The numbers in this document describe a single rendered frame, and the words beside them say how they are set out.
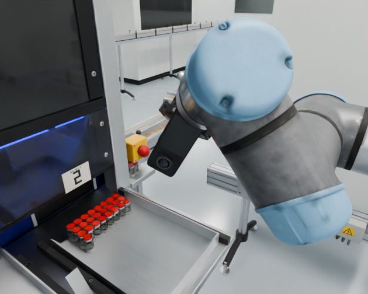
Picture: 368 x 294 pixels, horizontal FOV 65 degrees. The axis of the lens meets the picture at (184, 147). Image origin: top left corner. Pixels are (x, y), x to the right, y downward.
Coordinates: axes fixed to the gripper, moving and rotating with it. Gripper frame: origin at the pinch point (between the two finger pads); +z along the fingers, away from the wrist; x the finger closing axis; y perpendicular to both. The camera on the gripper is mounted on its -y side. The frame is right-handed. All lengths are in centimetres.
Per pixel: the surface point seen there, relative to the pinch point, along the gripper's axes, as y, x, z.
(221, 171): 3, -40, 110
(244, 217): -13, -67, 114
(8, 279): -49, 15, 16
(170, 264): -28.1, -16.1, 15.2
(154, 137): -2, 4, 68
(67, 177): -24.3, 17.2, 24.4
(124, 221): -28.6, -2.0, 29.9
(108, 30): 14.0, 27.9, 21.8
